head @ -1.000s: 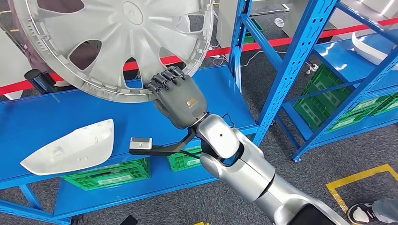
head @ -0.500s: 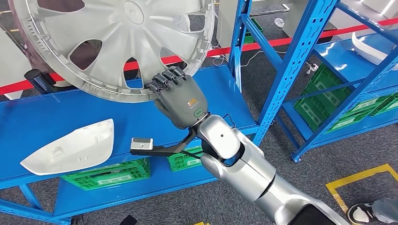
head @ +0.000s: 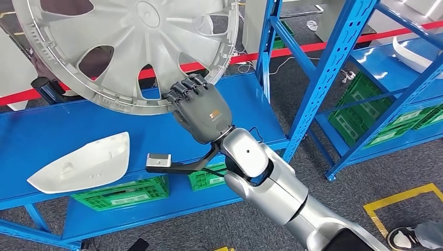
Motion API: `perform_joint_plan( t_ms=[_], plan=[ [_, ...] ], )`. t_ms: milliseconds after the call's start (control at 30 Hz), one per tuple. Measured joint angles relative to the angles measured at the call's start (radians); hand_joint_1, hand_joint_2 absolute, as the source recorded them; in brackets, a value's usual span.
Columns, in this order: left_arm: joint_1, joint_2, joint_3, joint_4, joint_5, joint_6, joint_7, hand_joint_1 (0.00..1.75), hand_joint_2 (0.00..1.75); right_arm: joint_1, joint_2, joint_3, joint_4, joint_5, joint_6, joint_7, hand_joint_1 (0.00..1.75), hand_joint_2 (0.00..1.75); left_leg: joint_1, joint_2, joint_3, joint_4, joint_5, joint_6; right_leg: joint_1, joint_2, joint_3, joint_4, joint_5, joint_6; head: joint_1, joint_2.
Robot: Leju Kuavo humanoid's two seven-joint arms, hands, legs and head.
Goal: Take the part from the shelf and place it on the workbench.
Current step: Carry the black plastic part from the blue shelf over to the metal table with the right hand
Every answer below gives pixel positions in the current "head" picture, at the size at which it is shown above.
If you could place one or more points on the black stanchion post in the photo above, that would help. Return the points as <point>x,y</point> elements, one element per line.
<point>48,90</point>

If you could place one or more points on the blue metal shelf rack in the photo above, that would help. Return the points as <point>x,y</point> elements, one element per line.
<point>69,128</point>
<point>398,83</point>

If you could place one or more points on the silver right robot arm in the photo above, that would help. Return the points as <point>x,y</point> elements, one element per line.
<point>277,194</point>

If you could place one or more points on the white cabinet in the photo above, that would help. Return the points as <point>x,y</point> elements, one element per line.
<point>252,27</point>
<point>14,69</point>

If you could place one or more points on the red barrier belt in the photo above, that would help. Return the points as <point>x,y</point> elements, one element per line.
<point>294,50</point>

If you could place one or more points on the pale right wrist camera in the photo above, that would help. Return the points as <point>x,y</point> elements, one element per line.
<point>158,160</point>

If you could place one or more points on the black flat plate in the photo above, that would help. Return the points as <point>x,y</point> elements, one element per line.
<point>138,245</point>

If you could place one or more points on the black camera bracket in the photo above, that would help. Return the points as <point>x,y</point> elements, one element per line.
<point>180,169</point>

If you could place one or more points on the silver wheel hubcap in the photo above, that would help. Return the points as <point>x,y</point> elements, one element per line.
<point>131,41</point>

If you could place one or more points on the white mirror cover shell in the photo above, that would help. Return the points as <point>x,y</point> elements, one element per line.
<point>83,166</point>
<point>415,57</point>

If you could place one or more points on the green plastic crate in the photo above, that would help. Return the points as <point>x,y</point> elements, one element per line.
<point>389,138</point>
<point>131,199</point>
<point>283,34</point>
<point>204,180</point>
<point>432,123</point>
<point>408,119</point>

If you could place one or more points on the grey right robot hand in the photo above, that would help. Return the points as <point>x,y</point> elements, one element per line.
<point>204,111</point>

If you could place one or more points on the yellow floor tape square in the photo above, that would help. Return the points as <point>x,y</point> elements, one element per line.
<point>221,249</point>

